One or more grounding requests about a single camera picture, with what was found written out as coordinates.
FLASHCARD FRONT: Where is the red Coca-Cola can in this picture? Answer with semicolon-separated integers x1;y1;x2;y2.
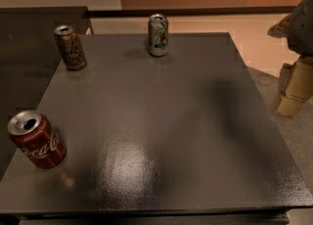
7;110;67;169

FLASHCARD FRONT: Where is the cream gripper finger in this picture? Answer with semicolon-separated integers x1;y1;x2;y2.
267;15;291;38
275;56;313;116

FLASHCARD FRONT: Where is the orange LaCroix can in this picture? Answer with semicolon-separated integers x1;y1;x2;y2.
55;24;87;70

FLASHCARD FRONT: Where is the white green 7up can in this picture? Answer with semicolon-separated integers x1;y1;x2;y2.
148;14;168;57

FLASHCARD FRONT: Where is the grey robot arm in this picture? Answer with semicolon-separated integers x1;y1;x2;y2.
267;0;313;116

